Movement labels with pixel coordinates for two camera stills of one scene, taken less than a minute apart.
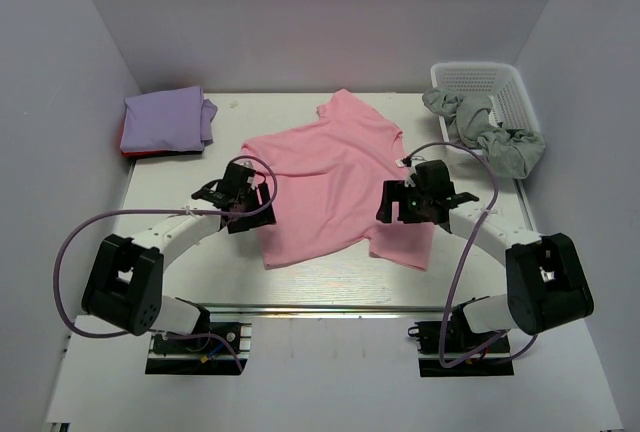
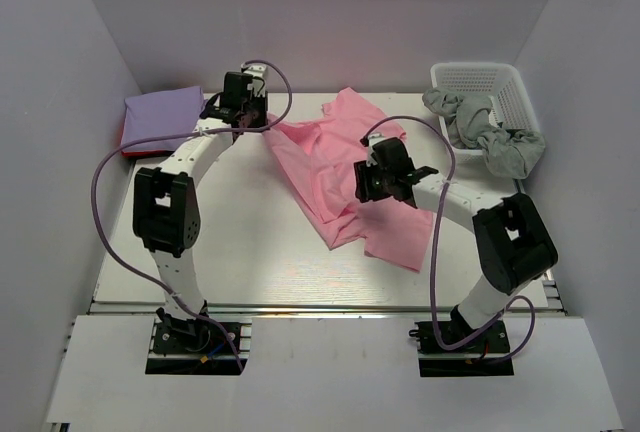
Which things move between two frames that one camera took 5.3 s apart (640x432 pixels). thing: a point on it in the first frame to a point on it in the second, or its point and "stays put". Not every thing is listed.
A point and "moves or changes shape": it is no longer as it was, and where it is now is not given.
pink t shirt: (324, 182) moves or changes shape
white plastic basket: (502, 84) stays put
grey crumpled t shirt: (509, 153) stays put
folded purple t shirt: (172, 120) stays put
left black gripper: (251, 213) to (248, 119)
